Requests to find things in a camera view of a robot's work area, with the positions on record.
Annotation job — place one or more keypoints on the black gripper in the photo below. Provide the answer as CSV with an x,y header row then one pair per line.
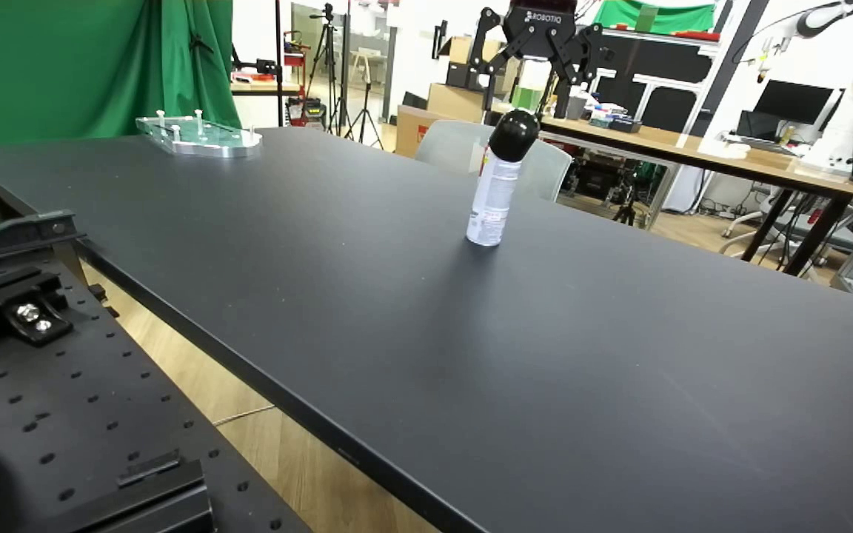
x,y
544,30

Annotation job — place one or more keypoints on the black round lid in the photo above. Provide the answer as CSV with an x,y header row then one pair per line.
x,y
513,136

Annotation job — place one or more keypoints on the white spray bottle red label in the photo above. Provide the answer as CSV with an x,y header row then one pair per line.
x,y
493,209

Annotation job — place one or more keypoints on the stacked cardboard box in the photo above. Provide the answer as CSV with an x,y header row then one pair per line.
x,y
466,70

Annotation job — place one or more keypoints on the green cloth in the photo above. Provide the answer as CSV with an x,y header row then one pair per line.
x,y
660,16

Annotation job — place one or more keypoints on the grey mesh office chair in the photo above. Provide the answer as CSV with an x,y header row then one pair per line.
x,y
447,148

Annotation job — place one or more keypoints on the brown cardboard box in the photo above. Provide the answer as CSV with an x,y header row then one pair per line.
x,y
416,128

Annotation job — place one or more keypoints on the long wooden desk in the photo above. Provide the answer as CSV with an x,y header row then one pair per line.
x,y
743,159

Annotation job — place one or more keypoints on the black computer monitor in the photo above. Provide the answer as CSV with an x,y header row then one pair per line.
x,y
793,101

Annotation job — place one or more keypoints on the green curtain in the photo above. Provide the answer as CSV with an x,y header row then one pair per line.
x,y
51,70

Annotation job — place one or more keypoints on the black perforated breadboard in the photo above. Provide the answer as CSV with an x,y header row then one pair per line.
x,y
74,404

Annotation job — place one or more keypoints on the light camera tripod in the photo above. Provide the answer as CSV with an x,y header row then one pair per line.
x,y
362,113

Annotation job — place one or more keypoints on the black camera tripod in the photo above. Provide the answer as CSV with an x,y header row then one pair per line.
x,y
328,40

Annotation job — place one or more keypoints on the black bracket with silver screws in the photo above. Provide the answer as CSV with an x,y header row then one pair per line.
x,y
38,314

